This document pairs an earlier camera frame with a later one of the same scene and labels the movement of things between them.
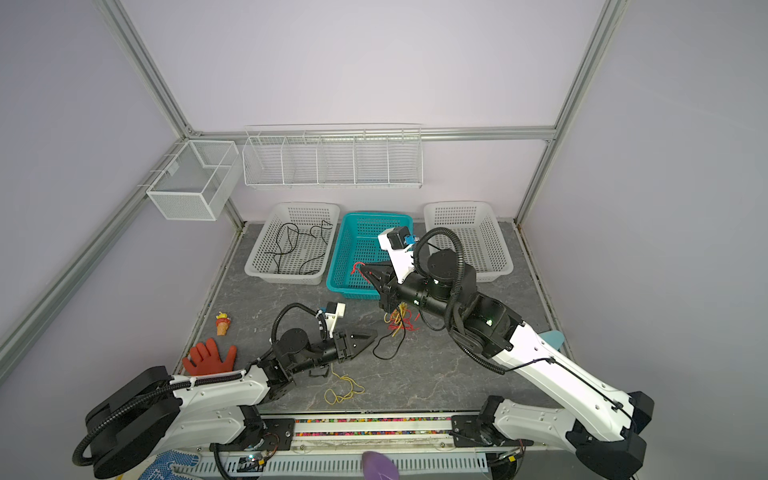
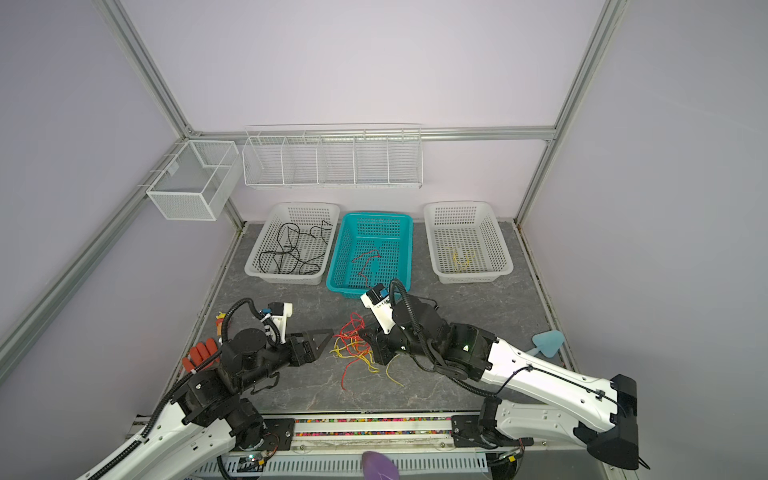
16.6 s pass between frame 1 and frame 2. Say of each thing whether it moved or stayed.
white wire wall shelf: stayed
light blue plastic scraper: stayed
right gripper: moved
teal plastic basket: stayed
